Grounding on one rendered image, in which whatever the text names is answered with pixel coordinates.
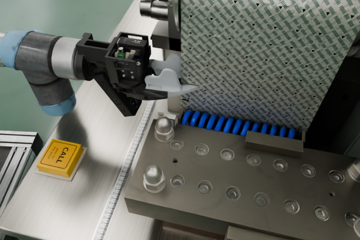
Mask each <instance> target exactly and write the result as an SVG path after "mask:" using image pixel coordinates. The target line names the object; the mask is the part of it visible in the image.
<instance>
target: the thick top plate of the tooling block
mask: <svg viewBox="0 0 360 240"><path fill-rule="evenodd" d="M156 121H157V119H153V121H152V123H151V126H150V128H149V131H148V134H147V137H146V139H145V142H144V145H143V147H142V150H141V152H140V155H139V158H138V161H137V164H136V166H135V169H134V171H133V174H132V177H131V179H130V182H129V185H128V187H127V190H126V193H125V195H124V200H125V203H126V206H127V210H128V212H129V213H133V214H138V215H142V216H146V217H149V218H154V219H158V220H162V221H167V222H171V223H175V224H180V225H183V226H187V227H191V228H196V229H200V230H204V231H209V232H212V233H216V234H220V235H226V232H227V229H228V226H229V225H231V226H235V227H240V228H244V229H248V230H253V231H257V232H260V233H264V234H269V235H273V236H278V237H282V238H287V239H291V240H360V238H359V237H358V236H357V234H356V233H355V230H354V222H355V220H356V219H358V218H360V182H357V181H355V180H353V179H352V178H351V177H350V176H349V175H348V172H347V167H348V166H349V164H351V163H353V162H354V161H355V160H356V159H357V157H352V156H346V155H341V154H335V153H330V152H324V151H319V150H315V149H310V148H304V147H303V151H304V152H303V154H302V156H301V158H300V157H294V156H289V155H283V154H278V153H273V152H267V151H262V150H258V149H253V148H248V147H244V145H245V137H246V136H240V135H237V134H231V133H226V132H220V131H215V130H209V129H204V128H200V127H195V126H189V125H184V124H178V123H176V126H175V127H173V129H174V133H175V135H174V138H173V139H172V140H171V141H169V142H159V141H157V140H156V139H155V137H154V131H155V125H156ZM153 164H154V165H157V166H159V167H160V168H161V170H162V172H163V175H164V177H165V178H166V186H165V188H164V189H163V190H162V191H161V192H159V193H149V192H148V191H146V190H145V188H144V185H143V181H144V173H145V170H146V169H147V167H148V166H150V165H153Z"/></svg>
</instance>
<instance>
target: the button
mask: <svg viewBox="0 0 360 240"><path fill-rule="evenodd" d="M83 151H84V150H83V147H82V145H80V144H75V143H72V142H67V141H62V140H57V139H52V140H51V142H50V143H49V145H48V147H47V148H46V150H45V152H44V153H43V155H42V156H41V158H40V160H39V161H38V163H37V165H36V166H37V167H38V169H39V170H40V171H44V172H47V173H51V174H56V175H61V176H65V177H70V176H71V174H72V172H73V170H74V168H75V166H76V164H77V162H78V160H79V158H80V156H81V155H82V153H83Z"/></svg>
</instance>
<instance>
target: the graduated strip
mask: <svg viewBox="0 0 360 240"><path fill-rule="evenodd" d="M156 102H157V100H152V101H148V102H147V104H146V107H145V110H144V112H143V114H142V117H141V119H140V122H139V124H138V127H137V129H136V132H135V134H134V136H133V139H132V141H131V144H130V147H129V149H128V151H127V154H126V156H125V159H124V161H123V164H122V166H121V169H120V171H119V173H118V176H117V178H116V181H115V183H114V186H113V188H112V191H111V193H110V196H109V198H108V200H107V203H106V205H105V208H104V210H103V212H102V215H101V217H100V220H99V222H98V225H97V227H96V230H95V232H94V235H93V237H92V240H104V238H105V236H106V233H107V231H108V228H109V225H110V223H111V220H112V218H113V215H114V212H115V209H116V207H117V204H118V202H119V199H120V197H121V194H122V191H123V189H124V186H125V183H126V181H127V178H128V176H129V173H130V170H131V168H132V165H133V163H134V160H135V158H136V155H137V152H138V149H139V147H140V144H141V141H142V139H143V137H144V134H145V131H146V129H147V126H148V123H149V120H150V118H151V115H152V113H153V110H154V108H155V105H156Z"/></svg>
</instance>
